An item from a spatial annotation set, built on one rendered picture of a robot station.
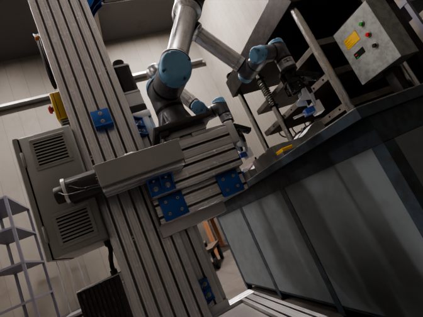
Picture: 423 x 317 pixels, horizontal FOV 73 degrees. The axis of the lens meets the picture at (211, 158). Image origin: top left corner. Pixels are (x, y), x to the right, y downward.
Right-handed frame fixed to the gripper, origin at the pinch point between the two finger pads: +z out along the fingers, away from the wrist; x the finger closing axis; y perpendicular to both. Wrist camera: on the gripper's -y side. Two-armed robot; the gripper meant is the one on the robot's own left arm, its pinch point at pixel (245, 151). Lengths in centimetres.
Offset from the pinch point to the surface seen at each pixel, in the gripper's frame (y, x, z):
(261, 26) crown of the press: -77, -24, -99
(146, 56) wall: -171, -615, -513
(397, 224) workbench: -1, 68, 53
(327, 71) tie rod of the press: -79, 8, -31
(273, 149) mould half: -5.2, 18.0, 7.8
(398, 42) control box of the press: -95, 45, -21
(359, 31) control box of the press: -91, 32, -40
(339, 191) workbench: -2, 50, 38
